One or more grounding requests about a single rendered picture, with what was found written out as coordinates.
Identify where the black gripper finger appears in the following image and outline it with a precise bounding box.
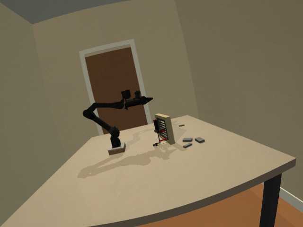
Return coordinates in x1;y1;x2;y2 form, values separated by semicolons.
144;96;153;104

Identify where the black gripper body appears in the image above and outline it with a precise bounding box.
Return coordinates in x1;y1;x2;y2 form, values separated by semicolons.
132;96;146;106

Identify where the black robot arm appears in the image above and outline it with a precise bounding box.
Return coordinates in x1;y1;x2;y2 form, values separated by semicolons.
83;90;140;148

